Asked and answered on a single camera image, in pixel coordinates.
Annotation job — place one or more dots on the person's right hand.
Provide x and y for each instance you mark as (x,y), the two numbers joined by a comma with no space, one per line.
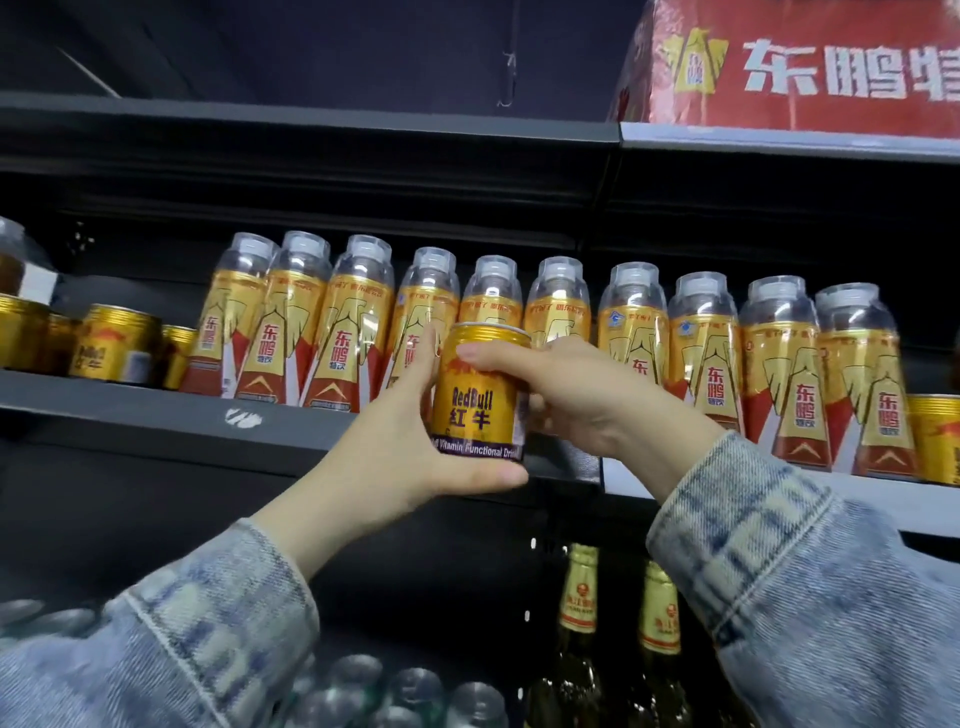
(622,405)

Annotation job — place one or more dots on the person's left hand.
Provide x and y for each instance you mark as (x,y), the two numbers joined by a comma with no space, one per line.
(390,457)

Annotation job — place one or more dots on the person's left thumb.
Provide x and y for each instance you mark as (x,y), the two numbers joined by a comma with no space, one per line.
(484,480)

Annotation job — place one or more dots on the person's right thumb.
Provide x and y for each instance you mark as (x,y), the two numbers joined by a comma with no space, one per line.
(510,358)

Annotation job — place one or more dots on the gold energy drink can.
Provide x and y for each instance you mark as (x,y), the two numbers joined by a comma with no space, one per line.
(480,409)
(60,345)
(21,334)
(178,356)
(112,345)
(936,442)

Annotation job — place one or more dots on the person's left forearm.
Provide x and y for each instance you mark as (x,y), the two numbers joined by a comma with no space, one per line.
(187,637)

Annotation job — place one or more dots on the person's right forearm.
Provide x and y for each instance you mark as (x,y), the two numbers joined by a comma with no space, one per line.
(810,600)

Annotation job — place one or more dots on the green gold-foil beer bottle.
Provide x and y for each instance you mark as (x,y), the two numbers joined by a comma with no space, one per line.
(658,652)
(574,645)

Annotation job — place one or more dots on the group of clear bottle tops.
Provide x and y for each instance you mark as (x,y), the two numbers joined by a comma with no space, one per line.
(390,694)

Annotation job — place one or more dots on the white shelf sticker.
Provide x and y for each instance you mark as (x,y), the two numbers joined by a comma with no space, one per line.
(241,418)

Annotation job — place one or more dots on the row of gold drink bottles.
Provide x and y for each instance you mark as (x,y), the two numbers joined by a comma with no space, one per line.
(795,375)

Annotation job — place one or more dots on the black metal shelf board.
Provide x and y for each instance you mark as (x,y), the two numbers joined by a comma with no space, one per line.
(300,142)
(150,420)

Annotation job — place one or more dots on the red printed carton box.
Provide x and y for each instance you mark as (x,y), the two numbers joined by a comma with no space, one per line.
(795,67)

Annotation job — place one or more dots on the white shelf tag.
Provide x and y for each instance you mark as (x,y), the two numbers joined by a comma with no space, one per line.
(39,285)

